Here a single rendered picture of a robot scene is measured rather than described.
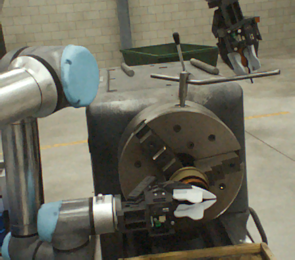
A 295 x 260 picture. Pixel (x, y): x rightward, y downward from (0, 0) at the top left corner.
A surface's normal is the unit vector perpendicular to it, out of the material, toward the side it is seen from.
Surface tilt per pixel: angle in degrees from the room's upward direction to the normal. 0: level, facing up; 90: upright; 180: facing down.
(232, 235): 0
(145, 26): 90
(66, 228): 90
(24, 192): 87
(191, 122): 90
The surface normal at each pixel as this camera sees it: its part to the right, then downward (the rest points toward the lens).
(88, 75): 0.90, 0.02
